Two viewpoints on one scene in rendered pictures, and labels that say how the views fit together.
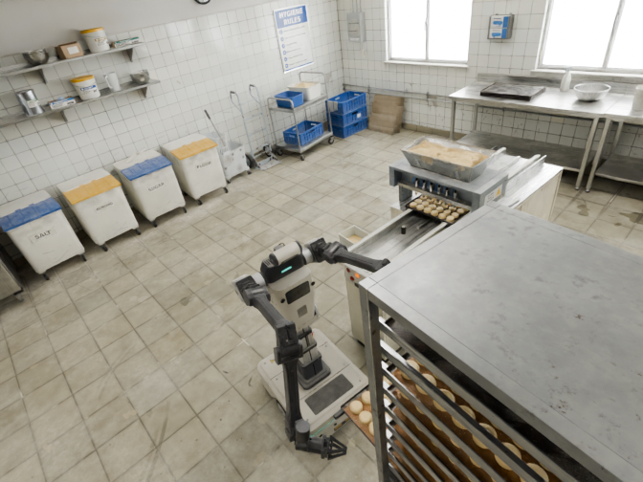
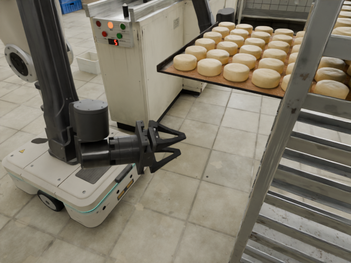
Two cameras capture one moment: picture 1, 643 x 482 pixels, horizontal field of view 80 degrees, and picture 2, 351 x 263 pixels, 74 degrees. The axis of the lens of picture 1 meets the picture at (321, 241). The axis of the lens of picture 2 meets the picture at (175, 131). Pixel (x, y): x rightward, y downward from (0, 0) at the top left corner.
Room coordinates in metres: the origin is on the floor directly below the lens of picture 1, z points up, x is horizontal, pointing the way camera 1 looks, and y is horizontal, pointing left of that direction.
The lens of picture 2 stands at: (0.46, 0.25, 1.16)
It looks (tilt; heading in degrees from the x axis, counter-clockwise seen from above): 39 degrees down; 328
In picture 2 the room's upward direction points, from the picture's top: straight up
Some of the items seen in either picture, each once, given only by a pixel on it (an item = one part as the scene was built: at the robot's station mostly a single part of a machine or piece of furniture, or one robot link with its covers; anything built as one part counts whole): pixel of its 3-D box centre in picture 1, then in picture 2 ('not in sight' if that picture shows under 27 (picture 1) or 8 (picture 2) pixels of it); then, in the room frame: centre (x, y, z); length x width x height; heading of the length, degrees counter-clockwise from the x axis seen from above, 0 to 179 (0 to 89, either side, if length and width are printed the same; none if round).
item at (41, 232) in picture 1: (43, 235); not in sight; (3.84, 3.07, 0.38); 0.64 x 0.54 x 0.77; 40
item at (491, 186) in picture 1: (443, 191); not in sight; (2.33, -0.91, 1.01); 0.72 x 0.33 x 0.34; 35
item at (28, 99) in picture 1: (30, 101); not in sight; (4.35, 2.76, 1.67); 0.18 x 0.18 x 0.22
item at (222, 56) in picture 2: not in sight; (217, 57); (0.85, -0.11, 0.96); 0.05 x 0.05 x 0.02
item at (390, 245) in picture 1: (398, 287); (147, 62); (2.04, -0.50, 0.45); 0.70 x 0.34 x 0.90; 125
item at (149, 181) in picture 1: (152, 188); not in sight; (4.64, 2.05, 0.38); 0.64 x 0.54 x 0.77; 37
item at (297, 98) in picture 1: (289, 99); not in sight; (5.93, 0.13, 0.88); 0.40 x 0.30 x 0.16; 41
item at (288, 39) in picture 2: not in sight; (282, 40); (0.84, -0.33, 0.96); 0.05 x 0.05 x 0.02
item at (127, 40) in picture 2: (359, 278); (113, 32); (1.83, -0.20, 0.77); 0.24 x 0.04 x 0.14; 35
